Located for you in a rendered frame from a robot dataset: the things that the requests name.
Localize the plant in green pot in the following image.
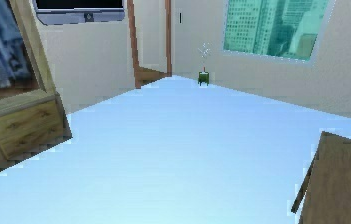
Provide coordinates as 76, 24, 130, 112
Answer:
197, 42, 212, 87

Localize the white room door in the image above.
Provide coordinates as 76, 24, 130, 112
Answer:
132, 0, 168, 74

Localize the window with city view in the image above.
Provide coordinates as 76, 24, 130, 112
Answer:
222, 0, 331, 62

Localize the grey flat television set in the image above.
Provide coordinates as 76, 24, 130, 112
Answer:
32, 0, 126, 26

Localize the light wooden wardrobe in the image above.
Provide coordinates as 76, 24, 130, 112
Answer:
0, 0, 73, 180

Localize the brown wooden table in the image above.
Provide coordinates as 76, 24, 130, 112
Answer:
290, 130, 351, 224

